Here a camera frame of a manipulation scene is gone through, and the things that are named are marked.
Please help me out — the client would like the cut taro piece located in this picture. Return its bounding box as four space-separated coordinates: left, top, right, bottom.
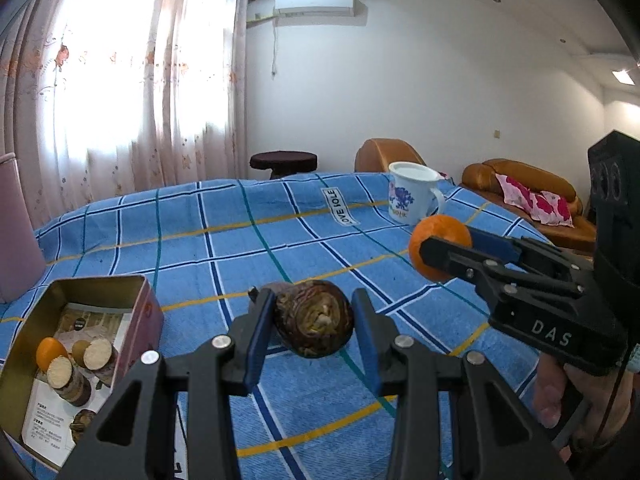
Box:
47 356 91 406

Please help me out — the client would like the orange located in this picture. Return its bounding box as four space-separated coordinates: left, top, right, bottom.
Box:
36 337 68 373
408 214 473 283

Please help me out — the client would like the dark passion fruit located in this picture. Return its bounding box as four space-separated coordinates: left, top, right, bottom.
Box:
70 408 96 444
260 280 355 359

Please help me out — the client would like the person's right hand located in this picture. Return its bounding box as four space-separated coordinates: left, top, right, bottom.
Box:
533 353 639 445

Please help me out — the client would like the pink floral cushion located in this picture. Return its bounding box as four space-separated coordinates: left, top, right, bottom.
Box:
496 174 574 228

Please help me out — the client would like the white paper leaflet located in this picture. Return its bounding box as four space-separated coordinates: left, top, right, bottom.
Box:
21 302 132 469

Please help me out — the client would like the cut taro in box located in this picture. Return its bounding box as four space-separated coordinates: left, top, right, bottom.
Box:
82 338 118 388

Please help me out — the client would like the brown leather sofa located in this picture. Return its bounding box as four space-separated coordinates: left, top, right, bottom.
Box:
462 158 596 255

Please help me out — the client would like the kiwi in box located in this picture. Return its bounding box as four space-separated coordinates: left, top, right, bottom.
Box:
72 340 91 367

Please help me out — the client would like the white floral enamel mug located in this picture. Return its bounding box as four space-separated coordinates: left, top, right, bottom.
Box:
388 162 445 226

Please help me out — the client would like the pink metal tin box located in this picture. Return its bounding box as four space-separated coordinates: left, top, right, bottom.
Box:
1 275 164 469

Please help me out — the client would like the brown leather armchair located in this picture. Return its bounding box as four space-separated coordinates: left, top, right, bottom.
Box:
355 138 425 172

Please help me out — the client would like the ceiling light panel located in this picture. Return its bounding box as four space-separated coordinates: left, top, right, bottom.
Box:
612 70 634 86

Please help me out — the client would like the blue plaid tablecloth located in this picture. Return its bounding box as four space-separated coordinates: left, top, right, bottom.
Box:
1 174 538 479

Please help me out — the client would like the pink plastic pitcher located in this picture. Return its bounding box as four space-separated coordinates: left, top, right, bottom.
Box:
0 153 46 304

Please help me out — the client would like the dark round stool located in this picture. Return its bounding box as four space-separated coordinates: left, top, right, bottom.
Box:
250 151 318 180

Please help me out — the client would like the white air conditioner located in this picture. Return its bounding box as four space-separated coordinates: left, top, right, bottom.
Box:
273 0 356 15

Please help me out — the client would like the floral sheer curtain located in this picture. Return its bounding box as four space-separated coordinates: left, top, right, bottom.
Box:
1 0 250 226

